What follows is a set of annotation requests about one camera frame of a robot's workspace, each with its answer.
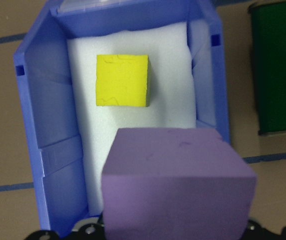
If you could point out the purple foam block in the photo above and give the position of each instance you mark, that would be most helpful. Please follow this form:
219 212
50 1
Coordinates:
177 187

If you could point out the yellow foam block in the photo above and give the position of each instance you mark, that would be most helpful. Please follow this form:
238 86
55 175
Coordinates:
120 80

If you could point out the white foam pad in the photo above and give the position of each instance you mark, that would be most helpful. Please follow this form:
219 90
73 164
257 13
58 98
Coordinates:
122 117

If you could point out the blue plastic storage bin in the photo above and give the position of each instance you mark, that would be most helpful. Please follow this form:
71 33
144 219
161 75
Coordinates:
52 112

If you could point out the green conveyor belt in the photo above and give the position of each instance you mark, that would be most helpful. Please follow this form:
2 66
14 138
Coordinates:
278 75

